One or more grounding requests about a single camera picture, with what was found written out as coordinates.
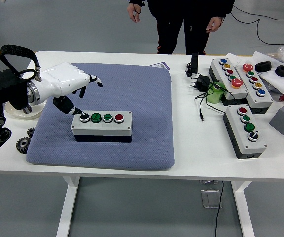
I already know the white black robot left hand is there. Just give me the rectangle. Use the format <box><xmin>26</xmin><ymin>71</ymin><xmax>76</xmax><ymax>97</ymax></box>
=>
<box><xmin>39</xmin><ymin>62</ymin><xmax>103</xmax><ymax>119</ymax></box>

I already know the person's left hand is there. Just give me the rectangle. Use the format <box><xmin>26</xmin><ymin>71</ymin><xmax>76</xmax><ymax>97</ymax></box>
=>
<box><xmin>205</xmin><ymin>16</ymin><xmax>224</xmax><ymax>33</ymax></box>

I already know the person's right hand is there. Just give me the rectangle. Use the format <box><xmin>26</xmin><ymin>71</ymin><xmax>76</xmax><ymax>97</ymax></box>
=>
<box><xmin>126</xmin><ymin>3</ymin><xmax>142</xmax><ymax>24</ymax></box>

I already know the grey four-button control box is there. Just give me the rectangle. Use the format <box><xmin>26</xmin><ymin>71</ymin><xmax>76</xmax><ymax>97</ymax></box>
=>
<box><xmin>71</xmin><ymin>110</ymin><xmax>133</xmax><ymax>143</ymax></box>
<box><xmin>222</xmin><ymin>103</ymin><xmax>268</xmax><ymax>159</ymax></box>

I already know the grey five-button box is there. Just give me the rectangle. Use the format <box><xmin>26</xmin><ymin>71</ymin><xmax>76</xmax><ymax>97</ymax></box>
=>
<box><xmin>208</xmin><ymin>58</ymin><xmax>249</xmax><ymax>106</ymax></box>
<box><xmin>234</xmin><ymin>63</ymin><xmax>274</xmax><ymax>115</ymax></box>

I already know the small white paper sheet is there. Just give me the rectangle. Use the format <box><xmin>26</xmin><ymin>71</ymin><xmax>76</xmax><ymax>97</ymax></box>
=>
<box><xmin>225</xmin><ymin>52</ymin><xmax>253</xmax><ymax>65</ymax></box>

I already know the person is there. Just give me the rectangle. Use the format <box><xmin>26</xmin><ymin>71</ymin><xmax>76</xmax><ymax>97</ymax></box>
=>
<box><xmin>127</xmin><ymin>0</ymin><xmax>236</xmax><ymax>55</ymax></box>

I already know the black upright device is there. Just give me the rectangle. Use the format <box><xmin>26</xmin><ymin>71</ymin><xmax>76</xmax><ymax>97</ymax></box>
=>
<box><xmin>190</xmin><ymin>53</ymin><xmax>199</xmax><ymax>74</ymax></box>

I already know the white shallow dish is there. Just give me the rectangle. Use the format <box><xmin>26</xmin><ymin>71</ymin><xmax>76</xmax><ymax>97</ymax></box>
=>
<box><xmin>4</xmin><ymin>100</ymin><xmax>48</xmax><ymax>121</ymax></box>

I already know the black power adapter plug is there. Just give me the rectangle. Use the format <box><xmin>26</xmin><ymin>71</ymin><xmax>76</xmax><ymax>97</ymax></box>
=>
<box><xmin>188</xmin><ymin>75</ymin><xmax>211</xmax><ymax>93</ymax></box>

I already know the purple white card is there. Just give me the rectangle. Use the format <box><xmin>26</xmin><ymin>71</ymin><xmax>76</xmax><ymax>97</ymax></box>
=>
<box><xmin>148</xmin><ymin>61</ymin><xmax>170</xmax><ymax>71</ymax></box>

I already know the green plastic object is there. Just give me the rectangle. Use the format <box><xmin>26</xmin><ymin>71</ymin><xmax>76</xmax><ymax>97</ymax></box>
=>
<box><xmin>206</xmin><ymin>81</ymin><xmax>228</xmax><ymax>104</ymax></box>

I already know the large dark metal gear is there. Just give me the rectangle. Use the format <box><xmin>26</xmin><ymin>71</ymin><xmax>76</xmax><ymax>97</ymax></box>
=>
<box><xmin>15</xmin><ymin>137</ymin><xmax>32</xmax><ymax>154</ymax></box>

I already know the large white paper sheet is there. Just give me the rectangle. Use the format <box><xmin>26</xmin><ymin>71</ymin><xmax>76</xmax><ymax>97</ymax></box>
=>
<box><xmin>251</xmin><ymin>51</ymin><xmax>284</xmax><ymax>94</ymax></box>

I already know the blue-grey padded mat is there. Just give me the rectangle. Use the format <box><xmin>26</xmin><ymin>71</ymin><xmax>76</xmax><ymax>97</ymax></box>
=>
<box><xmin>25</xmin><ymin>63</ymin><xmax>176</xmax><ymax>171</ymax></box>

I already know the white table leg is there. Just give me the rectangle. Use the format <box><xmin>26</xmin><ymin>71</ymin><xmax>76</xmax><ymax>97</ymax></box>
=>
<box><xmin>231</xmin><ymin>181</ymin><xmax>255</xmax><ymax>237</ymax></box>
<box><xmin>55</xmin><ymin>175</ymin><xmax>80</xmax><ymax>237</ymax></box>

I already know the black floor cable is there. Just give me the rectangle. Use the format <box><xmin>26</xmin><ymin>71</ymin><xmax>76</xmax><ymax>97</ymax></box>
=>
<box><xmin>230</xmin><ymin>4</ymin><xmax>284</xmax><ymax>51</ymax></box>

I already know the black device cable bundle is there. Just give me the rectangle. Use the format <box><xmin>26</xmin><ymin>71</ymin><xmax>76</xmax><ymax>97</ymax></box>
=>
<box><xmin>185</xmin><ymin>63</ymin><xmax>199</xmax><ymax>79</ymax></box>

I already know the black adapter cord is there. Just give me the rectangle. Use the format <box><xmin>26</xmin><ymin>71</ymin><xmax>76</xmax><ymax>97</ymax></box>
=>
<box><xmin>194</xmin><ymin>83</ymin><xmax>228</xmax><ymax>122</ymax></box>

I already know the metal floor bracket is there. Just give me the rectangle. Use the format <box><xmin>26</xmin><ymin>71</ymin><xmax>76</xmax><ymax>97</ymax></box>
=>
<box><xmin>200</xmin><ymin>180</ymin><xmax>223</xmax><ymax>209</ymax></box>

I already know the black cable under table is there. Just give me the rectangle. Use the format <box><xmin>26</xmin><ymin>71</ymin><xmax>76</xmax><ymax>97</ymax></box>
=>
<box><xmin>214</xmin><ymin>182</ymin><xmax>224</xmax><ymax>237</ymax></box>

